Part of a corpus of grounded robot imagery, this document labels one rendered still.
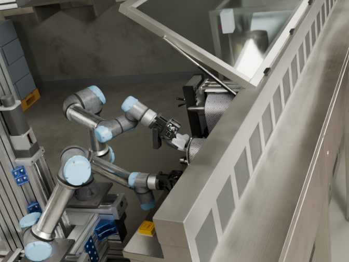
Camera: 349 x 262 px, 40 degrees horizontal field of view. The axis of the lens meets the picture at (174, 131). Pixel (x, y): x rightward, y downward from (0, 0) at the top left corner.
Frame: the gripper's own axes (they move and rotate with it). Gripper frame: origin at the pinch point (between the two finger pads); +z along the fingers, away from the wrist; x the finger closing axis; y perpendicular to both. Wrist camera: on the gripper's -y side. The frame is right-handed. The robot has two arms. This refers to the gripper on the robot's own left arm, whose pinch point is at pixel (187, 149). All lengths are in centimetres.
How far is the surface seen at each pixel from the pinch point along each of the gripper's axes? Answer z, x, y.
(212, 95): -4.9, 21.8, 17.0
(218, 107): 0.7, 16.6, 17.4
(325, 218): 67, 5, 10
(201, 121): -2.5, 29.7, -4.6
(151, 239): 10.4, -24.1, -36.4
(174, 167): -1, 158, -161
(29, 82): -228, 289, -312
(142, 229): 4.2, -20.9, -38.3
